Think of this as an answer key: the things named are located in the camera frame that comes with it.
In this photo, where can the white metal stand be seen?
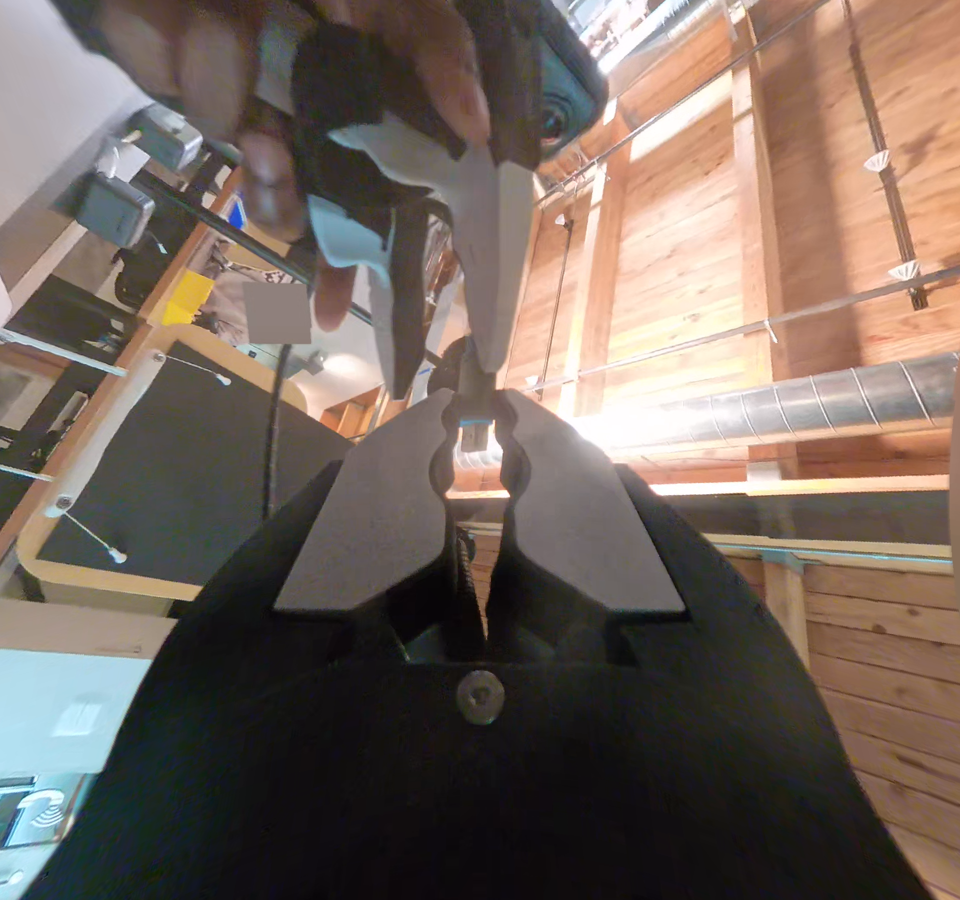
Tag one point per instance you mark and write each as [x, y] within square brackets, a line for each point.
[105, 439]

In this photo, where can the door phone sign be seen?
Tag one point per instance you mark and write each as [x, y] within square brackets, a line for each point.
[34, 814]

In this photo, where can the silver ventilation duct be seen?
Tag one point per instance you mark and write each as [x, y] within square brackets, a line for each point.
[787, 409]
[675, 0]

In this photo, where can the rounded wooden board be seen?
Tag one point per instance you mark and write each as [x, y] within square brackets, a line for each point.
[112, 585]

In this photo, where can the white track spotlight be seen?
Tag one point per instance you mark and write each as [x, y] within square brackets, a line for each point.
[877, 162]
[904, 270]

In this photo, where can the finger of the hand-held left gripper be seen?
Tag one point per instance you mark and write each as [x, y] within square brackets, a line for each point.
[491, 255]
[409, 300]

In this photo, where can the grey junction box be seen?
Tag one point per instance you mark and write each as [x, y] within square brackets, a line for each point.
[169, 137]
[116, 210]

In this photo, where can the yellow plastic bin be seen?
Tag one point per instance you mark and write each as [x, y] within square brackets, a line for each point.
[187, 296]

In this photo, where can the black square panel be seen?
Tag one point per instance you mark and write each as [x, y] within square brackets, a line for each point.
[187, 450]

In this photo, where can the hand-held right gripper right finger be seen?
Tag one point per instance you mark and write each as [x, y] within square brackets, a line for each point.
[585, 540]

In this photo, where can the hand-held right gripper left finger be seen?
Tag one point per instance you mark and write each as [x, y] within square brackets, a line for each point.
[367, 525]

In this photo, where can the person's left hand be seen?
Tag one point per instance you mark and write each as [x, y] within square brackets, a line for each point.
[172, 53]

